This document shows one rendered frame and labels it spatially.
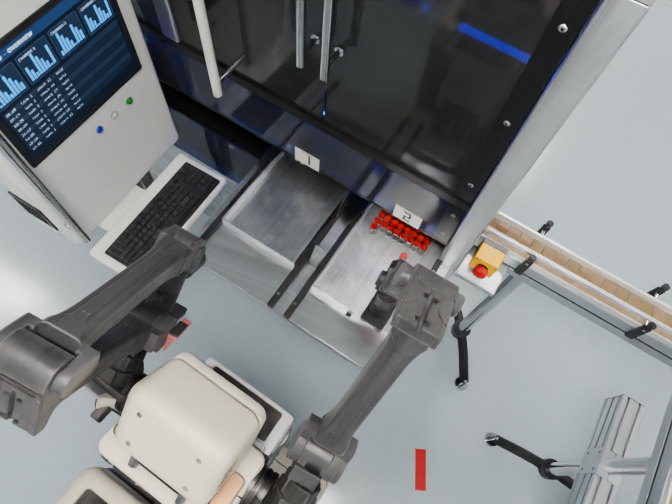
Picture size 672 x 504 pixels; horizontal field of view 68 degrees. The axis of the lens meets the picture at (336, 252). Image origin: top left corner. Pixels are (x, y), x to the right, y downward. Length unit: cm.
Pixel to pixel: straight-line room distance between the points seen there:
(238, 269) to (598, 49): 104
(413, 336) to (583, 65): 50
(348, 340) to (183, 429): 66
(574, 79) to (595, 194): 218
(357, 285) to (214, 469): 76
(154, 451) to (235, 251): 73
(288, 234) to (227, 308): 93
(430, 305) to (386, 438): 155
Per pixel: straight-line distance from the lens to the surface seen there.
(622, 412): 201
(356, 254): 149
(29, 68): 130
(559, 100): 96
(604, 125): 340
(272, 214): 154
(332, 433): 91
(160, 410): 88
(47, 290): 265
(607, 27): 86
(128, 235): 165
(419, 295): 75
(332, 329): 141
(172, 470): 93
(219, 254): 150
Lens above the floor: 223
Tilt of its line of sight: 65 degrees down
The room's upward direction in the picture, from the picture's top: 9 degrees clockwise
